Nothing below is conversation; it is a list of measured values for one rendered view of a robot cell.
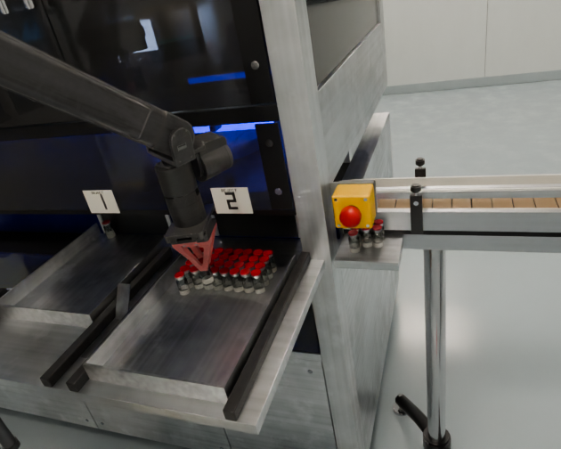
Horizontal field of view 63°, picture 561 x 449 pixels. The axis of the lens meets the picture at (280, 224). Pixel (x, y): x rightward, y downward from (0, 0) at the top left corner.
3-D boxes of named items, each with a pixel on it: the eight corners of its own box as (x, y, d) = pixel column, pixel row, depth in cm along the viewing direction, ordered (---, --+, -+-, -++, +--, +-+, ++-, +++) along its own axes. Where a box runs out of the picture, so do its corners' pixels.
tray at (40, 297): (100, 233, 124) (95, 223, 122) (182, 235, 115) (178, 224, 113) (-1, 317, 97) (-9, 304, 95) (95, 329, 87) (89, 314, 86)
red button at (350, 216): (343, 219, 88) (341, 201, 86) (363, 220, 87) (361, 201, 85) (339, 230, 85) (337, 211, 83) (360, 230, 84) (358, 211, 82)
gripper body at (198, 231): (216, 212, 82) (206, 175, 78) (204, 242, 73) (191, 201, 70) (182, 216, 83) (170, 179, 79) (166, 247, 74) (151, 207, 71)
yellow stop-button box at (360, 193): (343, 211, 95) (338, 179, 91) (378, 211, 92) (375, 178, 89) (335, 230, 89) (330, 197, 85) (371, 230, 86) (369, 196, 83)
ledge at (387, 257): (347, 232, 106) (346, 225, 105) (405, 234, 101) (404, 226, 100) (335, 268, 95) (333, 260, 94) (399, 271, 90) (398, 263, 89)
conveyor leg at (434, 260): (422, 433, 144) (415, 224, 108) (452, 438, 141) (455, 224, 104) (420, 459, 137) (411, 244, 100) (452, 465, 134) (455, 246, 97)
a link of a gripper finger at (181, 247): (227, 253, 85) (215, 208, 80) (220, 276, 79) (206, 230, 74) (192, 257, 86) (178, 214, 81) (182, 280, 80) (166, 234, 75)
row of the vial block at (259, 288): (188, 281, 96) (182, 264, 93) (267, 288, 89) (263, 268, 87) (183, 289, 94) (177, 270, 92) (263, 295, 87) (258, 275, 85)
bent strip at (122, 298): (127, 306, 92) (117, 282, 89) (140, 306, 91) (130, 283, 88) (81, 357, 81) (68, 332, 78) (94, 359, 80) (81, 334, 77)
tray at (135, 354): (189, 262, 103) (184, 249, 101) (297, 268, 93) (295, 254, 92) (90, 379, 76) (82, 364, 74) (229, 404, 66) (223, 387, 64)
